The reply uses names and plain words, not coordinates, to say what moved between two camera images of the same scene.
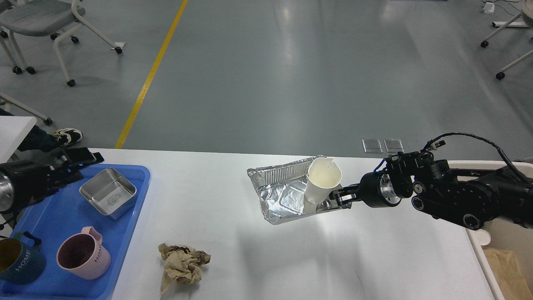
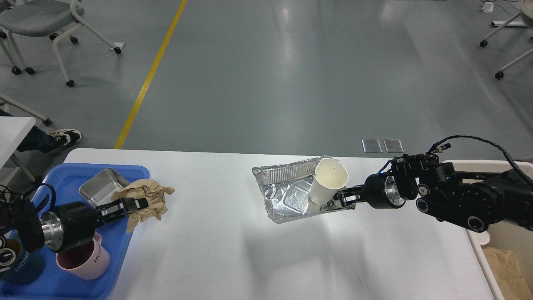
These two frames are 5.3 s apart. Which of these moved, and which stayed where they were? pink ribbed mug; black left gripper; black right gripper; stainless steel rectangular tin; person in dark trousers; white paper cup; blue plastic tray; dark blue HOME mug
Moved: black left gripper; white paper cup
Stayed: dark blue HOME mug; black right gripper; stainless steel rectangular tin; person in dark trousers; pink ribbed mug; blue plastic tray
